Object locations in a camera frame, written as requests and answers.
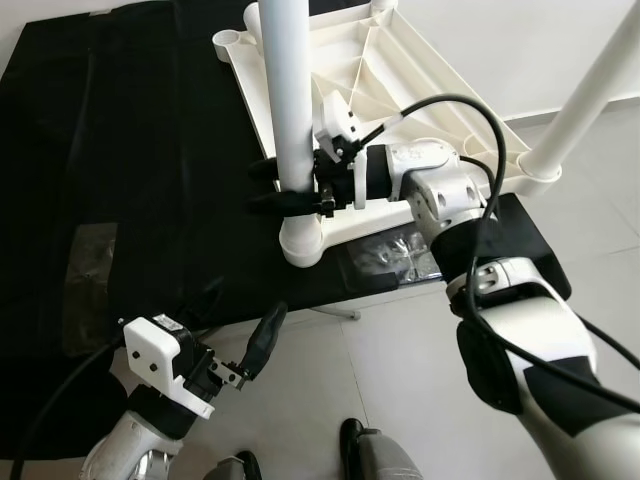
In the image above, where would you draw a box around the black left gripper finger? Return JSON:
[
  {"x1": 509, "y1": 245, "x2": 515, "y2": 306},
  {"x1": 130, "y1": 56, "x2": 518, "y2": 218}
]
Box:
[
  {"x1": 188, "y1": 278, "x2": 227, "y2": 329},
  {"x1": 245, "y1": 303, "x2": 289, "y2": 381}
]

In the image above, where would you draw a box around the white plastic children table top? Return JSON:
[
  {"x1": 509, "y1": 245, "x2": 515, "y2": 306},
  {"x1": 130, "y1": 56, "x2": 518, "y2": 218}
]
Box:
[{"x1": 212, "y1": 0, "x2": 563, "y2": 269}]

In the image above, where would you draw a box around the crinkled clear tape patch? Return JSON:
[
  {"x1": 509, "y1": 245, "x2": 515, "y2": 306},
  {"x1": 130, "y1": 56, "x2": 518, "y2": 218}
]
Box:
[{"x1": 345, "y1": 228, "x2": 446, "y2": 281}]

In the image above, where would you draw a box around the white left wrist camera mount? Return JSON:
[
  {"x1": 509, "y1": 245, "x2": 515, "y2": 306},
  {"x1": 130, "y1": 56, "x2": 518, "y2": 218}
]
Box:
[{"x1": 120, "y1": 315, "x2": 216, "y2": 418}]

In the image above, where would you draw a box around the grey metal table frame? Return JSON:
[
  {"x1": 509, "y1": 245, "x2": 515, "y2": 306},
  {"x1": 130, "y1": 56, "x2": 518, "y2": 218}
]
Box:
[{"x1": 305, "y1": 303, "x2": 363, "y2": 321}]

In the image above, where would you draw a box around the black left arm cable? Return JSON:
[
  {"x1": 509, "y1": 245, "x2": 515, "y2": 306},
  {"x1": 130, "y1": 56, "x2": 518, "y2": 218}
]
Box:
[{"x1": 8, "y1": 340, "x2": 131, "y2": 480}]

